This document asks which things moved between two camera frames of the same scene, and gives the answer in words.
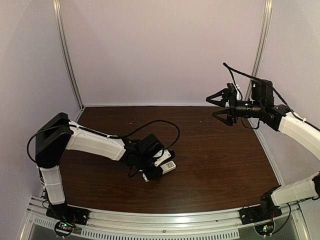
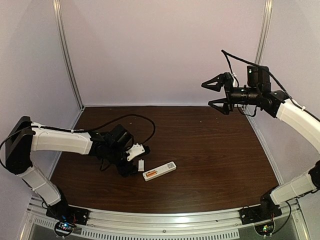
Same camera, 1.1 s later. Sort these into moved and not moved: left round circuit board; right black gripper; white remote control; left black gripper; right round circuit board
Moved: left black gripper; right black gripper
Not moved: white remote control; left round circuit board; right round circuit board
